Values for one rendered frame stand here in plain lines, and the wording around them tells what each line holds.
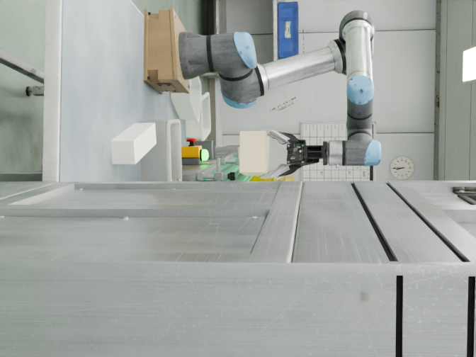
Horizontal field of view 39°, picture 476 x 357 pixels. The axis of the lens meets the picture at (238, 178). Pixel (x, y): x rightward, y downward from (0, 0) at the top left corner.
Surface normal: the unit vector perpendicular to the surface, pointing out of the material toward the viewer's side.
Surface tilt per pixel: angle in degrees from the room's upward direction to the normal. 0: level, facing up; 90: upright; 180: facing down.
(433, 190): 90
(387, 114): 90
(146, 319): 90
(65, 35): 0
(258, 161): 90
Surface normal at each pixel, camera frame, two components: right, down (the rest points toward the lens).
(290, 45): -0.12, 0.15
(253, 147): -0.11, -0.06
